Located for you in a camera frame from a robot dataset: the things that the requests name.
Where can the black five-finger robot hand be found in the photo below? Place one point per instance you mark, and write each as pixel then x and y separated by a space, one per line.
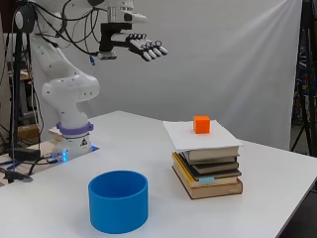
pixel 148 49

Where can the orange cube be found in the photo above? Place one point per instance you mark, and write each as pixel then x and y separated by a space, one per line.
pixel 201 125

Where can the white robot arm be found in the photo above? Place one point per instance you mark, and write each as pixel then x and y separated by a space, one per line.
pixel 67 87

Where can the white backdrop sheet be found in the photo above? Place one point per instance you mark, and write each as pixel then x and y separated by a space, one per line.
pixel 204 56

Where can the grey book with pale pages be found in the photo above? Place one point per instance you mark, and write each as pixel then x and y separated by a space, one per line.
pixel 214 152

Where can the thin dark book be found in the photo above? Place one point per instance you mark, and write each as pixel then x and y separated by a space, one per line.
pixel 211 160

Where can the dark brown book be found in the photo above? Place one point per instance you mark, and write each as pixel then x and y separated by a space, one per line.
pixel 218 167

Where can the black stand with round head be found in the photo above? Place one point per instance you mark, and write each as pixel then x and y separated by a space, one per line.
pixel 16 99

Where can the black book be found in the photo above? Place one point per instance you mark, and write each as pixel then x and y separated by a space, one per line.
pixel 221 175

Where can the yellow book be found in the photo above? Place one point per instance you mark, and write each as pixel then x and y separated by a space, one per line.
pixel 219 182

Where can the thick brown book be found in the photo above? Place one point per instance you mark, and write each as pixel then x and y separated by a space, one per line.
pixel 218 191

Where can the blue round tub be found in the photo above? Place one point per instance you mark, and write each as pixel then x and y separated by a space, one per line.
pixel 118 205

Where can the black power box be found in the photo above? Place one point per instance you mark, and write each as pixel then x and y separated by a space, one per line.
pixel 27 153

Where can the black tripod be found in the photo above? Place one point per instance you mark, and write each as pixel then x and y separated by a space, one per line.
pixel 308 82

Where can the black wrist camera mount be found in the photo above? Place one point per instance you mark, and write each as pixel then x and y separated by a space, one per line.
pixel 106 39

